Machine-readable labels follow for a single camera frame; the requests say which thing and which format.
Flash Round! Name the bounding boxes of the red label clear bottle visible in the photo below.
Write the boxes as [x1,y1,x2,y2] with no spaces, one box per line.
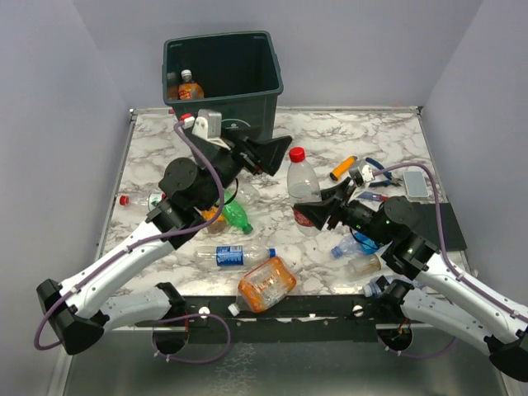
[287,146,322,237]

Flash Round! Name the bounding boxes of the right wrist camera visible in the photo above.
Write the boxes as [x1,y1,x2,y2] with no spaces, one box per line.
[348,159,375,194]

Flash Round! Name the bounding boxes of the blue label bottle near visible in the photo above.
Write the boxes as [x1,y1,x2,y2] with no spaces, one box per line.
[194,245,276,268]

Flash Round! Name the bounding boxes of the small orange tea bottle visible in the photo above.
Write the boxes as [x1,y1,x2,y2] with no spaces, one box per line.
[201,207,228,234]

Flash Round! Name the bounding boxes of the dark green trash bin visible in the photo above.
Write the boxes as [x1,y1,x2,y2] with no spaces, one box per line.
[162,31,284,141]

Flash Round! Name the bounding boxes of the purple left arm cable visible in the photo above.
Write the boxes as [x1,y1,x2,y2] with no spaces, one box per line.
[32,119,239,365]

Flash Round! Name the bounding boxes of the black flat box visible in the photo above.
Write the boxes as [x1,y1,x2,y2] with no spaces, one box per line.
[412,202,467,252]

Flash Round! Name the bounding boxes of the green cap milk tea bottle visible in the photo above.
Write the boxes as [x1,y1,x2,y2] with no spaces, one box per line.
[348,253,383,277]

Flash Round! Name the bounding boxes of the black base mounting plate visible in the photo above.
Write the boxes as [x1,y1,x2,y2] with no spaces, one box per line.
[186,295,404,343]

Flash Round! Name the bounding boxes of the light blue label bottle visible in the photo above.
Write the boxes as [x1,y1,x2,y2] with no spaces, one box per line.
[331,233,380,258]

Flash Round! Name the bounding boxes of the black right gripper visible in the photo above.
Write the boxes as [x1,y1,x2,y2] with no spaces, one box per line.
[295,177,391,247]

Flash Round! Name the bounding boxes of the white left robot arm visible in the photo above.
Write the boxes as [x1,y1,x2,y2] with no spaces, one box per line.
[36,132,292,356]

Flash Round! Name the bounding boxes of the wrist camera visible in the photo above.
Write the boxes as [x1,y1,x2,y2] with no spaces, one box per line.
[348,159,375,194]
[179,109,230,149]

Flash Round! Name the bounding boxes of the small clear blue cap bottle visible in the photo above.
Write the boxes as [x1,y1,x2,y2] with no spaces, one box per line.
[362,276,394,298]

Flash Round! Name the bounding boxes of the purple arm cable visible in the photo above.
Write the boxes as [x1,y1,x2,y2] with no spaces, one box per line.
[32,119,239,365]
[370,161,528,360]

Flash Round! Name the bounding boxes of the clear glass-like jar bottle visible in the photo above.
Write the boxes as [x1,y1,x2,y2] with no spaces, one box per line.
[235,181,260,205]

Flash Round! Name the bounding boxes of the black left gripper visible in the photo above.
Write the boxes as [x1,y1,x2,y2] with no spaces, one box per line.
[199,127,292,212]

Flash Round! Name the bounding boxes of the grey white power bank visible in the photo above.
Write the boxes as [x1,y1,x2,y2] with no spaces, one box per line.
[403,171,430,199]

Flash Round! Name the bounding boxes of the large orange juice bottle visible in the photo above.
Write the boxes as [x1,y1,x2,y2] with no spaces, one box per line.
[228,257,297,317]
[177,69,205,100]

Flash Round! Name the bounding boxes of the green plastic bottle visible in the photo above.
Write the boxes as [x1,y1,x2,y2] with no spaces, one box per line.
[222,191,253,235]

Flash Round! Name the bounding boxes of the blue handled pliers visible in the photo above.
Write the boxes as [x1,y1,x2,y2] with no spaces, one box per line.
[365,157,402,188]

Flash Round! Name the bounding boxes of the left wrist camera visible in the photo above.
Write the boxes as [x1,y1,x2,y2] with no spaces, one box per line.
[179,109,230,149]

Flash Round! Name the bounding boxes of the yellow utility knife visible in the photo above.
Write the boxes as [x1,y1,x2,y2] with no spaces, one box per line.
[329,156,357,182]

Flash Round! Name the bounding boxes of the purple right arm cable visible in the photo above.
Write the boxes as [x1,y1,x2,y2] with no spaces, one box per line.
[370,161,528,360]

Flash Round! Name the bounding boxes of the red cap water bottle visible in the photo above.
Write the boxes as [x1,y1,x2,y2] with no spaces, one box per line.
[117,192,166,210]

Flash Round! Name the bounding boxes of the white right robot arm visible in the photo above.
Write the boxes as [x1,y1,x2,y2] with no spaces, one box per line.
[294,181,527,382]

